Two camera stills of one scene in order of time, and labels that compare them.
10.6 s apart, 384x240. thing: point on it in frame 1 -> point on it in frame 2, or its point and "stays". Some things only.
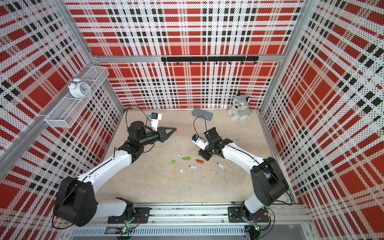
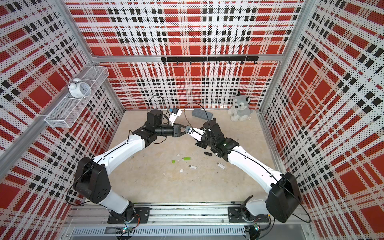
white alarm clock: (78, 89) stays
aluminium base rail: (204, 221) stays
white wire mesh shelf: (66, 113) stays
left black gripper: (162, 134) -> (177, 132)
